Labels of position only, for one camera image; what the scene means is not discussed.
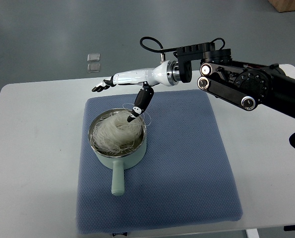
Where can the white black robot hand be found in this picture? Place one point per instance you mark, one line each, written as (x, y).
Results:
(166, 73)

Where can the white vermicelli nest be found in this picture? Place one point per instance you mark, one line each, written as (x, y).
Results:
(113, 135)

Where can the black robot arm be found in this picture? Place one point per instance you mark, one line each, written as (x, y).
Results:
(245, 85)

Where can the mint green steel pot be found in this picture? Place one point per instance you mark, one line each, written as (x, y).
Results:
(120, 163)

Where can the upper floor metal plate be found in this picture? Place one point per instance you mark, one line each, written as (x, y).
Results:
(92, 57)

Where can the blue textured mat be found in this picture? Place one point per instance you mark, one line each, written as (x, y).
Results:
(184, 178)

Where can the brown cardboard box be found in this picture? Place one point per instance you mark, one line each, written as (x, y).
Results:
(283, 5)

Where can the white table leg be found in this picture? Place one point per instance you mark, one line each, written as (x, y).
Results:
(252, 233)

